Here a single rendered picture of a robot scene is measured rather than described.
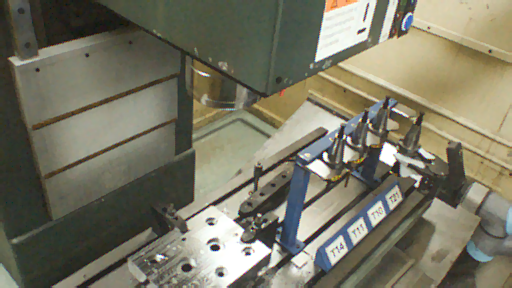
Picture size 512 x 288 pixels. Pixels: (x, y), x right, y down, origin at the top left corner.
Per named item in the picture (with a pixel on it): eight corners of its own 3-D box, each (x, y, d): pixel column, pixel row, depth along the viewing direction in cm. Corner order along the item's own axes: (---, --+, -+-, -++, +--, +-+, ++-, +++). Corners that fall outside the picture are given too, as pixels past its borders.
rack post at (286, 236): (306, 246, 139) (325, 169, 121) (294, 256, 135) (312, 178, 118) (280, 228, 144) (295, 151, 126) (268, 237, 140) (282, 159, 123)
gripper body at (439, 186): (413, 189, 129) (453, 213, 124) (423, 165, 124) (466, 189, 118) (425, 178, 134) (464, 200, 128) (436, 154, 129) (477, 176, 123)
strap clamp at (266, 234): (274, 242, 139) (281, 206, 130) (243, 266, 130) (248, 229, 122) (266, 236, 140) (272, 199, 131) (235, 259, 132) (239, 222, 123)
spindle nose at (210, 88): (213, 64, 104) (216, 11, 97) (278, 87, 98) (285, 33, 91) (168, 93, 92) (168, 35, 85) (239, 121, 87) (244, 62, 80)
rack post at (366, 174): (382, 182, 166) (406, 111, 149) (374, 189, 163) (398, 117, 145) (358, 168, 171) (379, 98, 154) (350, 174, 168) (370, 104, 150)
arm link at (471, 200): (482, 197, 116) (494, 184, 121) (465, 188, 118) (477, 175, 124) (470, 219, 121) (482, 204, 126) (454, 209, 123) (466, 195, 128)
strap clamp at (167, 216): (190, 251, 133) (190, 213, 124) (180, 257, 131) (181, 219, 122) (160, 225, 140) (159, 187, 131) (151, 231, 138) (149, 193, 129)
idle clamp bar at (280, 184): (294, 188, 159) (296, 174, 155) (245, 230, 142) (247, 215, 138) (282, 181, 161) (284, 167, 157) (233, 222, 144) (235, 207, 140)
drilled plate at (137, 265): (269, 263, 127) (271, 250, 124) (187, 329, 109) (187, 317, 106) (211, 217, 139) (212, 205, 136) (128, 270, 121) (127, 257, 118)
